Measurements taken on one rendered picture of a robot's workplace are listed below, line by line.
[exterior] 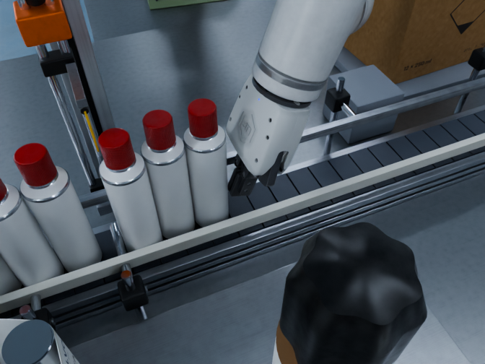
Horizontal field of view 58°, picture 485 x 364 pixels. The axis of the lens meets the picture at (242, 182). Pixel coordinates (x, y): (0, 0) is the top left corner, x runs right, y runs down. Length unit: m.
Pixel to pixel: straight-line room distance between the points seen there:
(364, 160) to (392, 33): 0.30
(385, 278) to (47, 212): 0.37
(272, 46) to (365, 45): 0.55
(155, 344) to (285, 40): 0.38
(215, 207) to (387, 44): 0.53
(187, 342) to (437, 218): 0.44
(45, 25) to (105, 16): 0.79
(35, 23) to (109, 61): 0.62
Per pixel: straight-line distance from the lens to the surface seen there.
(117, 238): 0.61
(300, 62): 0.47
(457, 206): 0.81
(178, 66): 1.04
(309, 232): 0.69
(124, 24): 1.23
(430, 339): 0.60
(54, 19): 0.48
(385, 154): 0.78
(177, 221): 0.59
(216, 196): 0.58
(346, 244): 0.27
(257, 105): 0.52
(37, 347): 0.39
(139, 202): 0.53
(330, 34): 0.47
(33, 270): 0.59
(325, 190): 0.65
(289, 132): 0.51
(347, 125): 0.69
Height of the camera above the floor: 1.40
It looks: 48 degrees down
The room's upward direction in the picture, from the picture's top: straight up
